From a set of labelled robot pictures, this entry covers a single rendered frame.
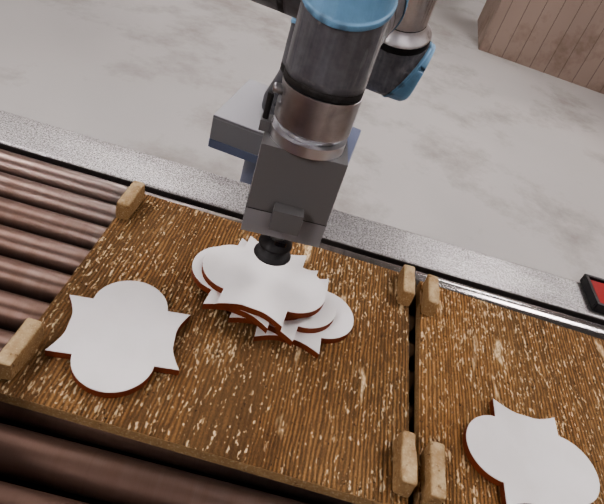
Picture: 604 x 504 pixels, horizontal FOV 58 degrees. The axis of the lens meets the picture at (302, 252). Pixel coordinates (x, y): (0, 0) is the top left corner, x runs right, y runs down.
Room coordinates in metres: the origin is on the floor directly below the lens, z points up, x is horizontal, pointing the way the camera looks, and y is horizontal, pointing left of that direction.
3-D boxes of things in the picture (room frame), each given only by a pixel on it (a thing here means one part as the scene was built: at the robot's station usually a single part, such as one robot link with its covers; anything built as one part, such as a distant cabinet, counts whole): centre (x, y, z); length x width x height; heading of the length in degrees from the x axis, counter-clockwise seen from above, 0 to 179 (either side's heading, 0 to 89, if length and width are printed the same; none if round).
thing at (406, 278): (0.59, -0.15, 0.95); 0.06 x 0.02 x 0.03; 3
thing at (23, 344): (0.30, 0.23, 0.95); 0.06 x 0.02 x 0.03; 3
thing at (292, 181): (0.47, 0.03, 1.12); 0.10 x 0.09 x 0.16; 9
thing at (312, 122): (0.48, 0.03, 1.20); 0.08 x 0.08 x 0.05
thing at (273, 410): (0.44, 0.04, 0.93); 0.41 x 0.35 x 0.02; 93
